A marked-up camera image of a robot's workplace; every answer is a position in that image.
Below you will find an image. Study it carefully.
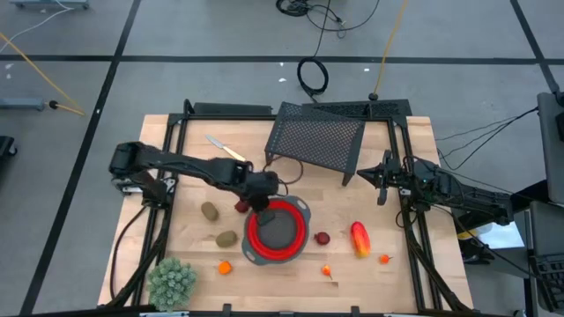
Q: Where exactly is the black perforated panel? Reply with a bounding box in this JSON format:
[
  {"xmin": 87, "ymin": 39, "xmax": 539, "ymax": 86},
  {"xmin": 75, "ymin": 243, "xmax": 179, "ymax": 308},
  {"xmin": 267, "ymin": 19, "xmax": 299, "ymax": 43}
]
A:
[{"xmin": 301, "ymin": 99, "xmax": 413, "ymax": 119}]

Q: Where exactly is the red collapsible colander grey rim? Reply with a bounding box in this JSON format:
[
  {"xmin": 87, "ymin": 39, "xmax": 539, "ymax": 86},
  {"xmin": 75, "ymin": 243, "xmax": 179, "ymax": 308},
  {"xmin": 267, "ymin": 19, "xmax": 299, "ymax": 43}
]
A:
[{"xmin": 241, "ymin": 195, "xmax": 312, "ymax": 267}]

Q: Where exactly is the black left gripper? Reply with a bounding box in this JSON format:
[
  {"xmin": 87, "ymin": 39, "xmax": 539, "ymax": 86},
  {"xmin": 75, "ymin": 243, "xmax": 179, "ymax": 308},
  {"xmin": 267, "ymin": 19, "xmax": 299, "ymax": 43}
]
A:
[{"xmin": 237, "ymin": 161, "xmax": 282, "ymax": 227}]

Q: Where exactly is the green artificial plant in pot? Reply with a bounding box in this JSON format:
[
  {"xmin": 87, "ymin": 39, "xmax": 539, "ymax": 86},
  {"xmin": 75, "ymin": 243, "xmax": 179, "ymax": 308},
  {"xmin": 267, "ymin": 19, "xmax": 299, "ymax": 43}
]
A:
[{"xmin": 147, "ymin": 256, "xmax": 198, "ymax": 313}]

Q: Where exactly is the black aluminium rig frame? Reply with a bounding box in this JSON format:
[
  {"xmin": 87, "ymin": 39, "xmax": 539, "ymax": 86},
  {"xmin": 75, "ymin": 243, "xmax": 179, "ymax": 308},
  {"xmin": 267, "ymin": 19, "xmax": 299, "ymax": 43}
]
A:
[{"xmin": 105, "ymin": 99, "xmax": 475, "ymax": 317}]

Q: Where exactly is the yellow hanging cable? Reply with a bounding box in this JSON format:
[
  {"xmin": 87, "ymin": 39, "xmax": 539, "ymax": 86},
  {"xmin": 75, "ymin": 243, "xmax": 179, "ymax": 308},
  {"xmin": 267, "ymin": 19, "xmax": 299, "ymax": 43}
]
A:
[
  {"xmin": 371, "ymin": 0, "xmax": 410, "ymax": 101},
  {"xmin": 0, "ymin": 31, "xmax": 87, "ymax": 117}
]

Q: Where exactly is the red orange mango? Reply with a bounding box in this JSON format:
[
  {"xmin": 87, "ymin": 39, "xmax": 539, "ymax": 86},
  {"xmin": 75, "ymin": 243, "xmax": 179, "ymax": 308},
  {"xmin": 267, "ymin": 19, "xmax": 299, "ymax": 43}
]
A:
[{"xmin": 350, "ymin": 220, "xmax": 372, "ymax": 259}]

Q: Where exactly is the black flat panel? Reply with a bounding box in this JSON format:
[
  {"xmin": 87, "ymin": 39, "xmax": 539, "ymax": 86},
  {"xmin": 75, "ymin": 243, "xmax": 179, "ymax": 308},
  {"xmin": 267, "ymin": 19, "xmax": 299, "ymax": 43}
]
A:
[{"xmin": 192, "ymin": 101, "xmax": 273, "ymax": 116}]

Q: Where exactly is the brown kiwi fruit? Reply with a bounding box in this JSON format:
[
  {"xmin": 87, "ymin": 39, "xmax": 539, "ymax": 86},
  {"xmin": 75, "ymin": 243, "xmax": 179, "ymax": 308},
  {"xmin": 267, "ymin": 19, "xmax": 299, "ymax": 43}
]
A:
[
  {"xmin": 200, "ymin": 201, "xmax": 220, "ymax": 222},
  {"xmin": 215, "ymin": 230, "xmax": 239, "ymax": 248}
]

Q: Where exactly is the black cable bundle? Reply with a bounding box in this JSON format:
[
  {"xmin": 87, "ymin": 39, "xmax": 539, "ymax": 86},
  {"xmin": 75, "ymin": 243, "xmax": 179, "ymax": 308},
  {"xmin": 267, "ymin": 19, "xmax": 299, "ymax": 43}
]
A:
[{"xmin": 276, "ymin": 0, "xmax": 381, "ymax": 40}]

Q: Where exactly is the dark grey laptop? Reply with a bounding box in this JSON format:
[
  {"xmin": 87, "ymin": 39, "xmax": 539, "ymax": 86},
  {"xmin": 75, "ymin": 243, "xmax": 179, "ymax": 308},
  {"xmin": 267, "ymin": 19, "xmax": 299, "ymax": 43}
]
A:
[{"xmin": 528, "ymin": 200, "xmax": 564, "ymax": 314}]

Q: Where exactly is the grey floor base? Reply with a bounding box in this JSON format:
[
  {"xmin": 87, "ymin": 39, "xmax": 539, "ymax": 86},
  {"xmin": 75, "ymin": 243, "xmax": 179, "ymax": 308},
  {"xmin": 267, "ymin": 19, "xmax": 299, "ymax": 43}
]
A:
[
  {"xmin": 0, "ymin": 97, "xmax": 47, "ymax": 111},
  {"xmin": 9, "ymin": 0, "xmax": 91, "ymax": 11}
]

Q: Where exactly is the bright white panel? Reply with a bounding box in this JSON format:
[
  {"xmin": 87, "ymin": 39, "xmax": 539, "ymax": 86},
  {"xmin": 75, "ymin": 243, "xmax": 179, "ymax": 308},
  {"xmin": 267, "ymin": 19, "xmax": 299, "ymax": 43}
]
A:
[{"xmin": 478, "ymin": 221, "xmax": 526, "ymax": 251}]

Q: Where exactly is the coiled black floor cable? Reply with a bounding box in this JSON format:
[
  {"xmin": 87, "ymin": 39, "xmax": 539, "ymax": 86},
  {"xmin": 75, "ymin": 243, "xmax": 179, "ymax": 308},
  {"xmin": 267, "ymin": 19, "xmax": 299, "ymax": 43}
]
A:
[{"xmin": 296, "ymin": 0, "xmax": 336, "ymax": 99}]

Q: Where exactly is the black perforated metal stand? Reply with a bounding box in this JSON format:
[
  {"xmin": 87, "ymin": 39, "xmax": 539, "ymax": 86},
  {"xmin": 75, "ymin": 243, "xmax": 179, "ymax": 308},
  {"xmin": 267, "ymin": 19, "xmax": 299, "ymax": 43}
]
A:
[{"xmin": 263, "ymin": 100, "xmax": 367, "ymax": 187}]

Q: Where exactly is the grey monitor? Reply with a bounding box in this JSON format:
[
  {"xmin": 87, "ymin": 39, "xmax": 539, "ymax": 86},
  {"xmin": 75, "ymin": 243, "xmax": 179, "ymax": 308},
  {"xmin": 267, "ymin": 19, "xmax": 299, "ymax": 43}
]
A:
[{"xmin": 536, "ymin": 91, "xmax": 564, "ymax": 206}]

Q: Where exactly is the black equipment base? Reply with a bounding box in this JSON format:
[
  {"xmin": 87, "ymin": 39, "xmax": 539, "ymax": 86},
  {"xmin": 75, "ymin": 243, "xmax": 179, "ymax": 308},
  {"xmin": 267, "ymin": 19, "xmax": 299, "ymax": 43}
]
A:
[{"xmin": 0, "ymin": 135, "xmax": 19, "ymax": 158}]

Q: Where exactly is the knife with cream handle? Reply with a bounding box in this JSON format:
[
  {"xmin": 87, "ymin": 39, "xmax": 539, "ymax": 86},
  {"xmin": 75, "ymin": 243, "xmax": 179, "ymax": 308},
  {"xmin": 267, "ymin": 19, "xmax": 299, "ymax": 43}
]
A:
[{"xmin": 204, "ymin": 134, "xmax": 247, "ymax": 163}]

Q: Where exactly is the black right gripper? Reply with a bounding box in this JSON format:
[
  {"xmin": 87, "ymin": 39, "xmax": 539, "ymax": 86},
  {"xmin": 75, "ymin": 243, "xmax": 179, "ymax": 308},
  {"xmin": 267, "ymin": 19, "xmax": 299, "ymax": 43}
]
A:
[{"xmin": 356, "ymin": 149, "xmax": 418, "ymax": 207}]

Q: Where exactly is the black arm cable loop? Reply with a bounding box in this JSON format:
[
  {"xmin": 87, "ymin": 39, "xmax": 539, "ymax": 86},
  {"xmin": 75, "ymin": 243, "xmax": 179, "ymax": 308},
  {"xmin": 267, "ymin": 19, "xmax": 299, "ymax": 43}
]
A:
[{"xmin": 263, "ymin": 156, "xmax": 306, "ymax": 198}]

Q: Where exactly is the white floor cable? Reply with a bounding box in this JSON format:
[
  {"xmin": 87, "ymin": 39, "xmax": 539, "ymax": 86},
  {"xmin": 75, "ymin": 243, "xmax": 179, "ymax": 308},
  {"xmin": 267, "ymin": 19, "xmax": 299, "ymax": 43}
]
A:
[{"xmin": 0, "ymin": 0, "xmax": 76, "ymax": 43}]

